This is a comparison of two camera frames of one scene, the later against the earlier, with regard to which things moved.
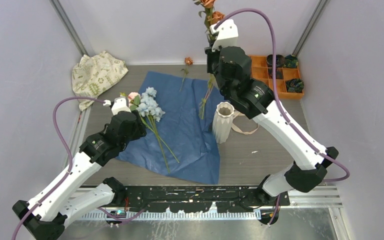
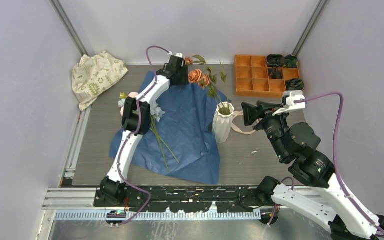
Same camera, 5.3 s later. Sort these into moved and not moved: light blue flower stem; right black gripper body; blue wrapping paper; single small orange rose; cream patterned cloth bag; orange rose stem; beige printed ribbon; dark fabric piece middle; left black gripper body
Moved: left black gripper body; orange rose stem; right black gripper body
Not moved: cream patterned cloth bag; beige printed ribbon; blue wrapping paper; dark fabric piece middle; single small orange rose; light blue flower stem
